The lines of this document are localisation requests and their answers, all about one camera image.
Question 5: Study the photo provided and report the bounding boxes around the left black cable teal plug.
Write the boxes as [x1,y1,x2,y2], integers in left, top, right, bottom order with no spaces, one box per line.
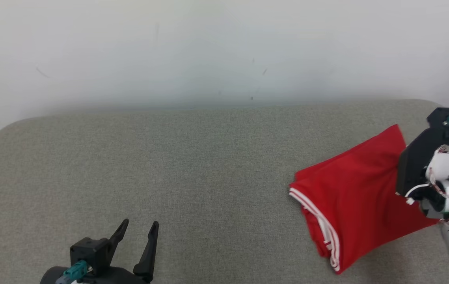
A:
[56,260,91,284]

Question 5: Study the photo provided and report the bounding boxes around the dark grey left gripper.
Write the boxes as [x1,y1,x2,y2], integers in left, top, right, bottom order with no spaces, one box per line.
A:
[86,219,160,284]

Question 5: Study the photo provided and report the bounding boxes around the red Bulls jersey white sleeves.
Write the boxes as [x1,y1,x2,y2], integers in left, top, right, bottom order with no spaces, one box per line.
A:
[289,124,440,275]

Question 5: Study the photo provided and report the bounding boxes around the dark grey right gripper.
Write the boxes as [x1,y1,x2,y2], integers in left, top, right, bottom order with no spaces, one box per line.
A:
[396,126,449,198]

